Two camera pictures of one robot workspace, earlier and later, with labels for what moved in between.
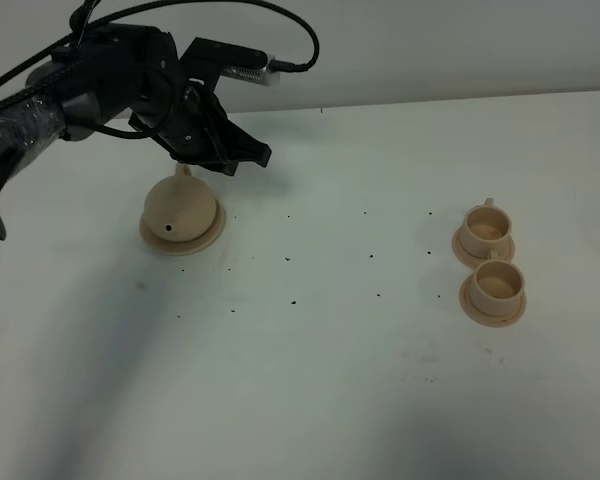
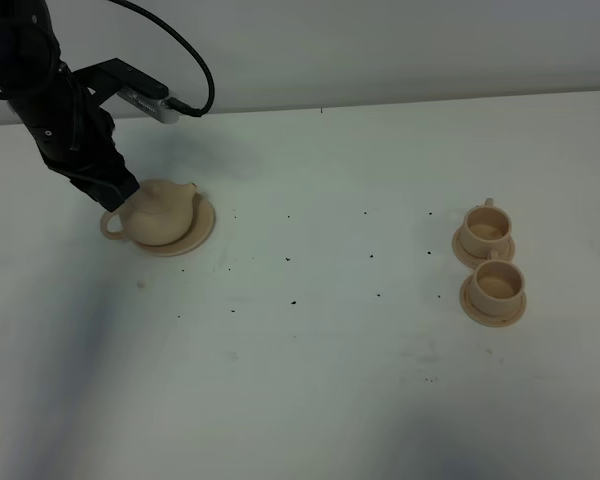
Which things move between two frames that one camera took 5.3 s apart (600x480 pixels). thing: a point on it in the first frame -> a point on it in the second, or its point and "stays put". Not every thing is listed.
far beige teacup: x=486 y=230 stays put
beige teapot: x=181 y=207 -> x=159 y=214
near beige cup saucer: x=488 y=320 stays put
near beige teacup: x=498 y=286 stays put
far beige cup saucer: x=504 y=254 stays put
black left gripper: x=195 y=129 -> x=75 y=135
